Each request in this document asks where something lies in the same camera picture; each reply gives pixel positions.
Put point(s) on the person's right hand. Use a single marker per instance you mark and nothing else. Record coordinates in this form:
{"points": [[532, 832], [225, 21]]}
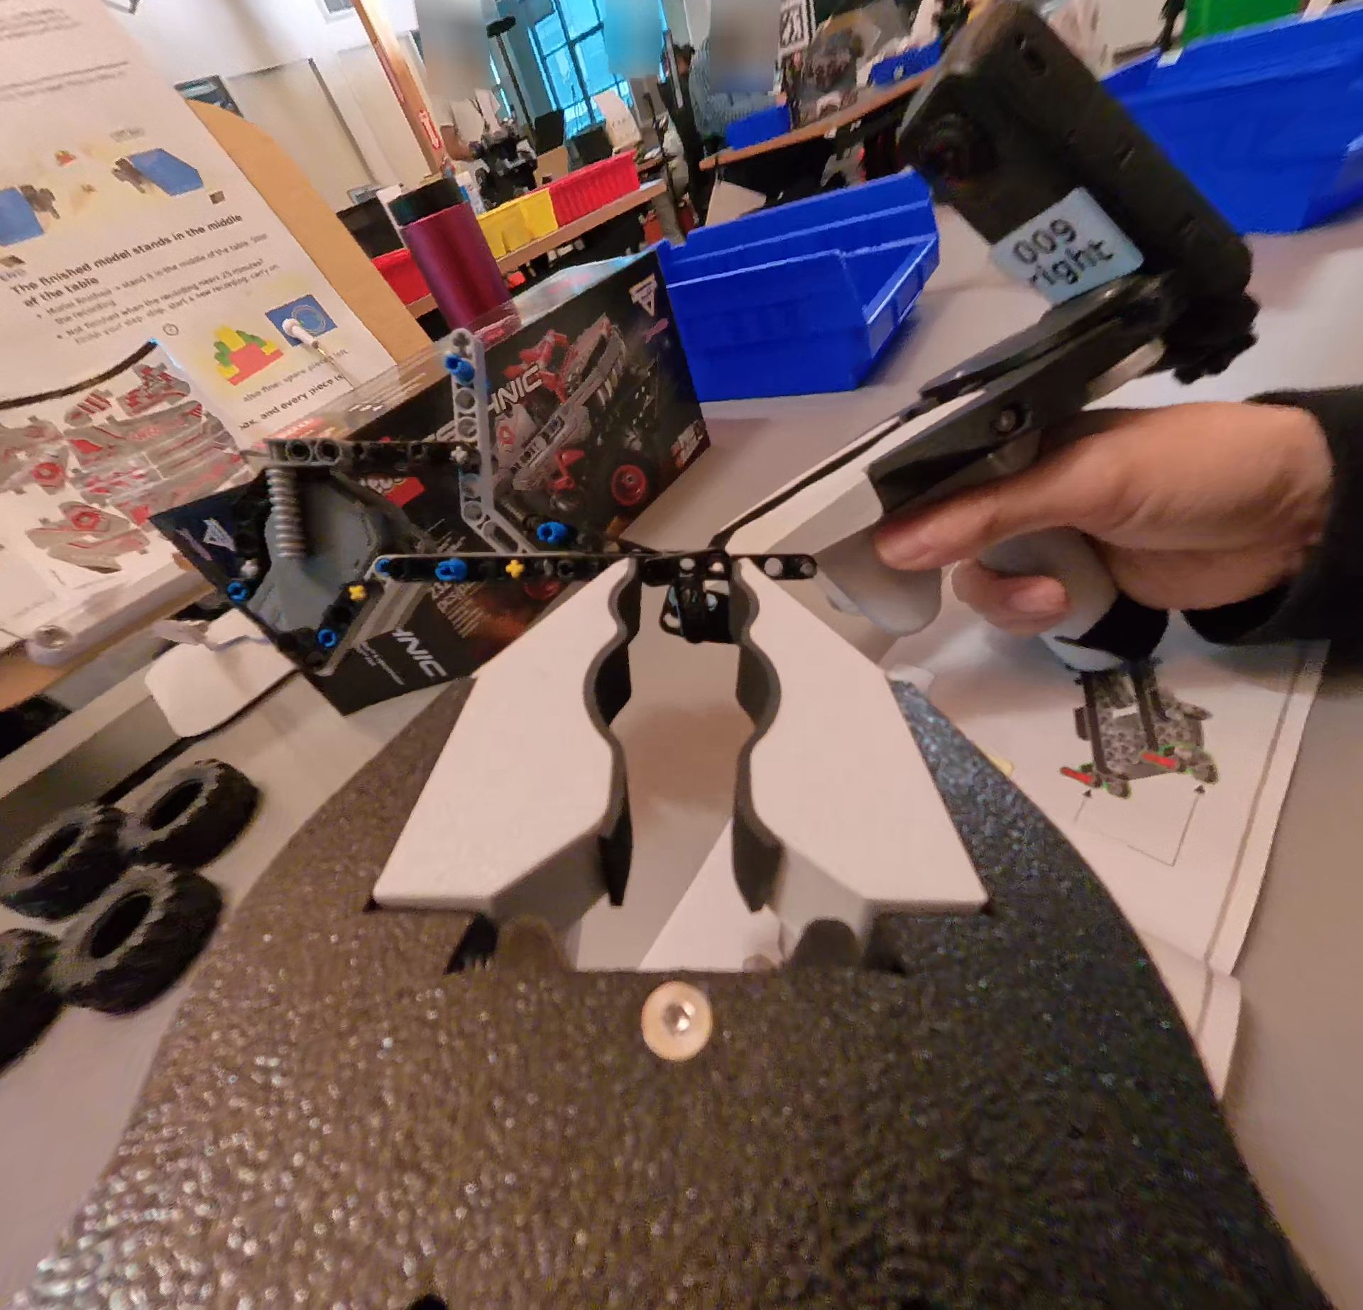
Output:
{"points": [[1172, 502]]}

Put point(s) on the yellow plastic bin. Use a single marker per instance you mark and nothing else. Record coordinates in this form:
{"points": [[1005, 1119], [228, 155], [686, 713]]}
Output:
{"points": [[517, 225]]}

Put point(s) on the metal board fastener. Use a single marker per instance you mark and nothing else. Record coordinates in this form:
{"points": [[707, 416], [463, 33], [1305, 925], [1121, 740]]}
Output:
{"points": [[48, 642]]}

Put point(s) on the large window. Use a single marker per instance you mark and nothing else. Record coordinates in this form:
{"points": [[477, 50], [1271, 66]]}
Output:
{"points": [[570, 44]]}

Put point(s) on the black white marker tag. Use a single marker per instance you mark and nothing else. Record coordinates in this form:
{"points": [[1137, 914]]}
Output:
{"points": [[797, 22]]}

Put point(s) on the wooden poster board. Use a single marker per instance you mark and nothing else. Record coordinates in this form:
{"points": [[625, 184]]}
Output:
{"points": [[310, 225]]}

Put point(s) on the white instruction booklet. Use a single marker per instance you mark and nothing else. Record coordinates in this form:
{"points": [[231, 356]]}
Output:
{"points": [[1226, 853]]}

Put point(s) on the maroon tumbler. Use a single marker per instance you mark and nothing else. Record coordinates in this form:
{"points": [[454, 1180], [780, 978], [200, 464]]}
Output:
{"points": [[459, 267]]}

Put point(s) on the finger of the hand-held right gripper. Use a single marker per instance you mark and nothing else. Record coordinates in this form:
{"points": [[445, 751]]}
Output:
{"points": [[821, 523], [853, 457]]}

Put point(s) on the white instruction poster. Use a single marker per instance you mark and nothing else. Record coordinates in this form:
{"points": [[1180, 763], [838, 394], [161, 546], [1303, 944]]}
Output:
{"points": [[129, 214]]}

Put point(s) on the white stand base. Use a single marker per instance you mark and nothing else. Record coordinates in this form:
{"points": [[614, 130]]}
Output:
{"points": [[214, 693]]}

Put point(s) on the grey black toy brick model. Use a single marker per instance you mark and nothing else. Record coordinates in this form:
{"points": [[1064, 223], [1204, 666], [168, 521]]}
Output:
{"points": [[320, 576]]}

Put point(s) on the small blue plastic bin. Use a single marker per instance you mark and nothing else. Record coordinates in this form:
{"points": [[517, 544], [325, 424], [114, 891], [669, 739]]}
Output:
{"points": [[906, 68], [759, 129]]}

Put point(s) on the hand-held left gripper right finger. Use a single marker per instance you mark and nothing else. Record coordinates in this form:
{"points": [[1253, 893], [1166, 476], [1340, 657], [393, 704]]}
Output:
{"points": [[864, 800]]}

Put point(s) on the grey desk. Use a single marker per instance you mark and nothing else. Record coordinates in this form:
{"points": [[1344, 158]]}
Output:
{"points": [[320, 747]]}

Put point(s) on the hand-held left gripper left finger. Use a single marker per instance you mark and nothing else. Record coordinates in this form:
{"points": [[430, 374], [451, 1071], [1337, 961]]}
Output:
{"points": [[501, 789]]}

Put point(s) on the small black toy set box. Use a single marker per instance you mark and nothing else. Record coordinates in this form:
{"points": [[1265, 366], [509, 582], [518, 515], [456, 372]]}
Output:
{"points": [[842, 76]]}

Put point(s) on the red plastic bin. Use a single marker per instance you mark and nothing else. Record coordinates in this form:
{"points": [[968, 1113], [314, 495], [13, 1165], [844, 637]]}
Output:
{"points": [[396, 278], [597, 188]]}

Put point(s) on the wooden post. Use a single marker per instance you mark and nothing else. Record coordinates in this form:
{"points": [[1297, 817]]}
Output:
{"points": [[384, 44]]}

